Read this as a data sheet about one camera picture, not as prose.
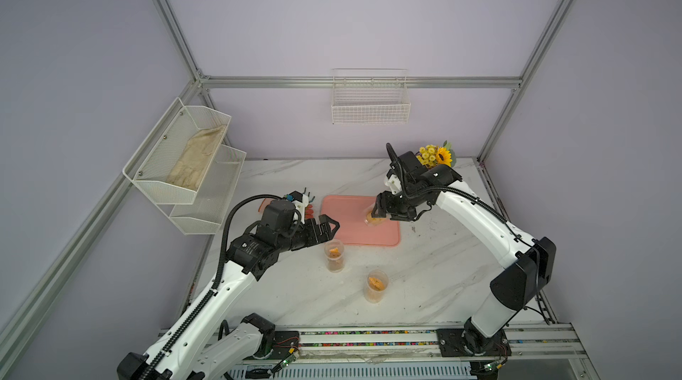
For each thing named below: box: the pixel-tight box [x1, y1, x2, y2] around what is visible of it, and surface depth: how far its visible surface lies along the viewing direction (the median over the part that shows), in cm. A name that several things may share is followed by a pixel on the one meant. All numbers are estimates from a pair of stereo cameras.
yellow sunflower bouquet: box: [416, 140, 457, 169], surface depth 90 cm
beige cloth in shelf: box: [166, 124, 227, 191], surface depth 80 cm
